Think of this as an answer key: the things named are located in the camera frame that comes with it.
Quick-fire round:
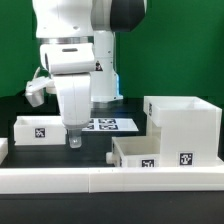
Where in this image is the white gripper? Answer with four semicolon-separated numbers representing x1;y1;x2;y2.
53;73;91;148

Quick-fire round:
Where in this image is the white front drawer with knob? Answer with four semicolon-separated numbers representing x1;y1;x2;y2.
106;136;160;168

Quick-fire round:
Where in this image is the white drawer cabinet box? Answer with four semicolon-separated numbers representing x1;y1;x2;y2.
143;96;222;167

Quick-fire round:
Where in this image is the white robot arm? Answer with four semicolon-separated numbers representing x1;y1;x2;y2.
26;0;147;148

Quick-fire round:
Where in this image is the white rear drawer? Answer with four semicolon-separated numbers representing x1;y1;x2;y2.
14;116;66;146

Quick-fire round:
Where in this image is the marker tag sheet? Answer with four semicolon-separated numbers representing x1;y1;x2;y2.
84;118;138;132

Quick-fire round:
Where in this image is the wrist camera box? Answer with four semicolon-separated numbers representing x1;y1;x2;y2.
25;76;53;107

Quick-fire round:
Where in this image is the white left rail wall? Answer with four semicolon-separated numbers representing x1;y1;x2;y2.
0;138;8;165

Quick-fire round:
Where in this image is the white rail wall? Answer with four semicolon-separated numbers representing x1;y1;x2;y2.
0;138;8;165
0;166;224;194

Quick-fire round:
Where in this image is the white front rail wall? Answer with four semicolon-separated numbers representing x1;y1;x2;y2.
0;166;224;194

